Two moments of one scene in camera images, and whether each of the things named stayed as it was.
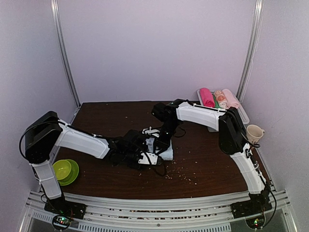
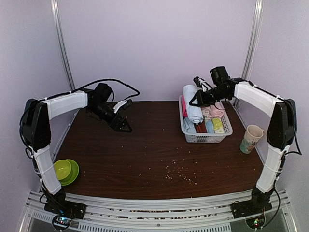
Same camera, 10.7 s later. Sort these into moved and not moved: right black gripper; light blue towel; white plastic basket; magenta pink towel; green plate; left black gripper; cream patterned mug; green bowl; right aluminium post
Moved: white plastic basket; right black gripper; light blue towel; left black gripper; magenta pink towel
Not moved: right aluminium post; green plate; green bowl; cream patterned mug
